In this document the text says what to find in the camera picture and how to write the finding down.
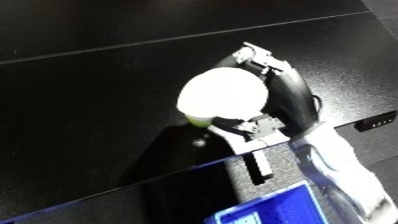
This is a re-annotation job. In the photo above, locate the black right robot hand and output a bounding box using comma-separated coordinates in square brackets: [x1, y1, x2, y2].
[209, 41, 326, 140]

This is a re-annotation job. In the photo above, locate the white paper cup green band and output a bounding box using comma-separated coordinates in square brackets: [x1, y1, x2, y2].
[175, 67, 272, 129]

